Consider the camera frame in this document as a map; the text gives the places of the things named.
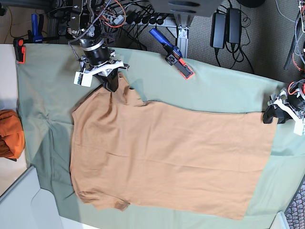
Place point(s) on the black power adapter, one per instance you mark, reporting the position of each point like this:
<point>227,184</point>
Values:
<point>234,27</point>
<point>218,30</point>

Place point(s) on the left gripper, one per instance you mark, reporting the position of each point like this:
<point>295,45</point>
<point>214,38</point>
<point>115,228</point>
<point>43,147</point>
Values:
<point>288,104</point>

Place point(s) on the grey overhead camera mount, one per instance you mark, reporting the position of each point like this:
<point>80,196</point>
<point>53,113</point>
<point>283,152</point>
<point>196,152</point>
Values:
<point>203,8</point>

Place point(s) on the tan T-shirt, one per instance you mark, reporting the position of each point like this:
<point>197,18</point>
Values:
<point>126,151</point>

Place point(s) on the orange folded garment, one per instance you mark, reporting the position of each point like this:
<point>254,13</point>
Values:
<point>12,140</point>

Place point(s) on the aluminium frame post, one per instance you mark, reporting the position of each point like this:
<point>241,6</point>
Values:
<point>181,32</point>

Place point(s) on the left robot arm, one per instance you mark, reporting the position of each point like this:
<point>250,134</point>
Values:
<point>297,50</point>

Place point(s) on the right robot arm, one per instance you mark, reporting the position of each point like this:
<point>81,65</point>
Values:
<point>87,19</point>

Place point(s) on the blue clamp at table corner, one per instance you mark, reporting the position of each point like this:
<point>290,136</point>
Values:
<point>34,36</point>

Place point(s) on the white plastic bin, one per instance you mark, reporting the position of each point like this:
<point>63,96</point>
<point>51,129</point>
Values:
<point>25,205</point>

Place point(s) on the blue clamp at table middle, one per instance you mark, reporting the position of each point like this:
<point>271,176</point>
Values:
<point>174,56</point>

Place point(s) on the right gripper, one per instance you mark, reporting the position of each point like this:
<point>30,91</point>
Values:
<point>97,54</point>

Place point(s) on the black power adapter far right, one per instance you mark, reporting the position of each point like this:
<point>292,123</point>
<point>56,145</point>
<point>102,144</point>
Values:
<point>234,27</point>

